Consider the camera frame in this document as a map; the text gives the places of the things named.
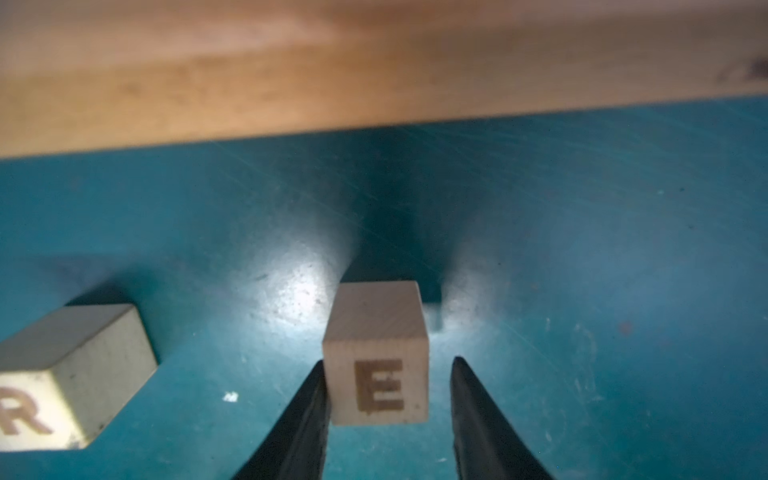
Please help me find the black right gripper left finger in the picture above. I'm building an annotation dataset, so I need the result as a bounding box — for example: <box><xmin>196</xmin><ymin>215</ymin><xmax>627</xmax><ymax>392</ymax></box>
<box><xmin>234</xmin><ymin>361</ymin><xmax>331</xmax><ymax>480</ymax></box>

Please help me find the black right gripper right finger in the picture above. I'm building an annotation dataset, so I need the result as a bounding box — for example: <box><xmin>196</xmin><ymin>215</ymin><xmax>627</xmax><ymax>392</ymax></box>
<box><xmin>450</xmin><ymin>356</ymin><xmax>552</xmax><ymax>480</ymax></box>

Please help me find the wooden letter block E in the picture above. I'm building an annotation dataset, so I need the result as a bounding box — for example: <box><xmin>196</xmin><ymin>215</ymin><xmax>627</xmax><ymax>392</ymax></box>
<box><xmin>322</xmin><ymin>281</ymin><xmax>430</xmax><ymax>426</ymax></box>

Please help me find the wooden letter block R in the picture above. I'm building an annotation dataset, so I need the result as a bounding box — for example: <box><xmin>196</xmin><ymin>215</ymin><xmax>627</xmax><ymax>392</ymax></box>
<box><xmin>1</xmin><ymin>304</ymin><xmax>158</xmax><ymax>452</ymax></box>

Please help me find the wooden easel stand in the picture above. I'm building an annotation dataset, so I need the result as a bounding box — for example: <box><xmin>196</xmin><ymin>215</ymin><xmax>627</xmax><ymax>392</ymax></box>
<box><xmin>1</xmin><ymin>1</ymin><xmax>767</xmax><ymax>158</ymax></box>

